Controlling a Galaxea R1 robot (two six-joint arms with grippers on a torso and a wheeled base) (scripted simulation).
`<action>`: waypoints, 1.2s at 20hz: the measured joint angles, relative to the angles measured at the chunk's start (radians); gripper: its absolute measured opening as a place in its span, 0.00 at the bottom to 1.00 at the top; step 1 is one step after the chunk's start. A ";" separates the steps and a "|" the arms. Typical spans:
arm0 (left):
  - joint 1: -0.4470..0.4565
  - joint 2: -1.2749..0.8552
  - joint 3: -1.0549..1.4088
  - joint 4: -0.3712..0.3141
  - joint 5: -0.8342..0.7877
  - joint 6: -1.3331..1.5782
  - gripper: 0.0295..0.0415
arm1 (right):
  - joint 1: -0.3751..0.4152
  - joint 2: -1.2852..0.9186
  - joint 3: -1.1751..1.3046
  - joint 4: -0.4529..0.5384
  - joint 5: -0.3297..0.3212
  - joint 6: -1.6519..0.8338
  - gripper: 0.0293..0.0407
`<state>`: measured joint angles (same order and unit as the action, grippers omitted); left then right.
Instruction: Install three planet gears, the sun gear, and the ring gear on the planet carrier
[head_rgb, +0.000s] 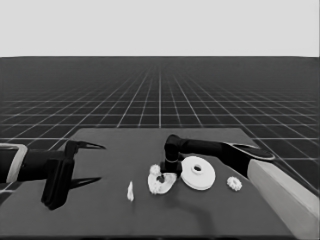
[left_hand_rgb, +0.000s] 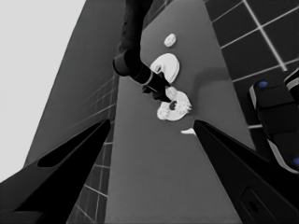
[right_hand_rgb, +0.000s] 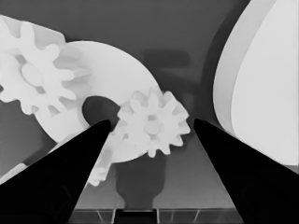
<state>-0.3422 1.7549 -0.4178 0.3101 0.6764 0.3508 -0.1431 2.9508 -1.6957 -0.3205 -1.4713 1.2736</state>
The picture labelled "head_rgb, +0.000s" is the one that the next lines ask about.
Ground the large thick white disc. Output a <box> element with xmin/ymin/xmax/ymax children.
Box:
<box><xmin>180</xmin><ymin>155</ymin><xmax>217</xmax><ymax>191</ymax></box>

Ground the white thin T-shaped piece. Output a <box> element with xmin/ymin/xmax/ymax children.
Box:
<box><xmin>126</xmin><ymin>180</ymin><xmax>135</xmax><ymax>202</ymax></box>

